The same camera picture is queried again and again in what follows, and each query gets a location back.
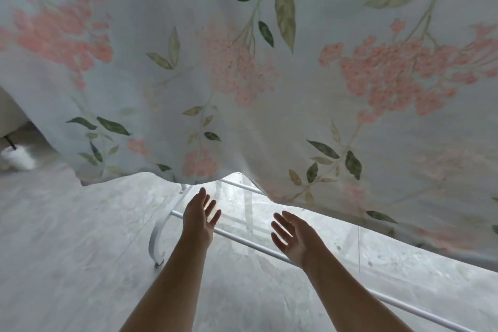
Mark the person's right hand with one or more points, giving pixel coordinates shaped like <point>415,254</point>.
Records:
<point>301,242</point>

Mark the person's left hand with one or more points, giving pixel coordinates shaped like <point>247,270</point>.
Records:
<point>198,223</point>

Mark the white metal drying rack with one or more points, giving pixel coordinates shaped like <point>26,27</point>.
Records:
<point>151,244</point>

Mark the floral light blue bedsheet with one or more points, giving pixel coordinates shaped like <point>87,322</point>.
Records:
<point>272,110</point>

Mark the person's right forearm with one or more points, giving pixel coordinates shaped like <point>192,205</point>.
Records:
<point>350,300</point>

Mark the person's left forearm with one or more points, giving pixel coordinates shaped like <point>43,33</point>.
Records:
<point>171,293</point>

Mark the white crumpled floor item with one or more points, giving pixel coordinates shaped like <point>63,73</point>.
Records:
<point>19,158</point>

